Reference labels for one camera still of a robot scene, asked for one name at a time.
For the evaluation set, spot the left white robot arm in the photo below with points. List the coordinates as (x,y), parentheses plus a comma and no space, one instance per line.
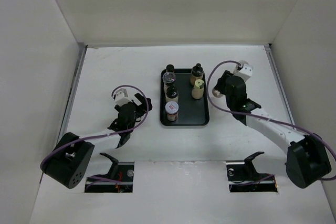
(69,160)

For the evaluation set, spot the black rectangular tray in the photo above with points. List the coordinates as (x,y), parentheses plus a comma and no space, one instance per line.
(192,112)

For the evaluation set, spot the small black-cap spice bottle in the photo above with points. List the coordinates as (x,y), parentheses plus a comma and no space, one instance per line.
(170,68)

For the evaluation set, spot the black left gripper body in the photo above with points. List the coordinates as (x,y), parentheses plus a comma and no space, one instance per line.
(139,110)

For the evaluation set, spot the black-knob salt grinder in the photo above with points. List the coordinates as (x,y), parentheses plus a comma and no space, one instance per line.
(171,94)

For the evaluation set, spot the clear-lid salt grinder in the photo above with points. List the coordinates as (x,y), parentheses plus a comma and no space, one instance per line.
(168,80)

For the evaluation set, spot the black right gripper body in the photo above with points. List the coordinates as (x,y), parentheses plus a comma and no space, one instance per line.
(221,87)

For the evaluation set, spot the yellow-cap seasoning bottle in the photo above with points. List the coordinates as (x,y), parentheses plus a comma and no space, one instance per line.
(198,89)

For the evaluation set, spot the pink-cap seasoning bottle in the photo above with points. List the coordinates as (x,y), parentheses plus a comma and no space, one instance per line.
(216,93)

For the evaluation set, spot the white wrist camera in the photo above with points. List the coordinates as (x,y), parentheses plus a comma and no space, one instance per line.
(243,70)
(121,97)

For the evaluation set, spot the red-label white-lid jar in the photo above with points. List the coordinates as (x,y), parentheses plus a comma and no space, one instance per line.
(172,109)

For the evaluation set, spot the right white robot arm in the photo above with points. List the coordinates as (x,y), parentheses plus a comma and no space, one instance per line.
(307,160)

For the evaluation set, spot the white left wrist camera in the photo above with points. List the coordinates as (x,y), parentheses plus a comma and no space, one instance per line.
(121,97)

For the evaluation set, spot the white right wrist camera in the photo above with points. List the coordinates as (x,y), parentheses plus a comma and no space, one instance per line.
(243,70)

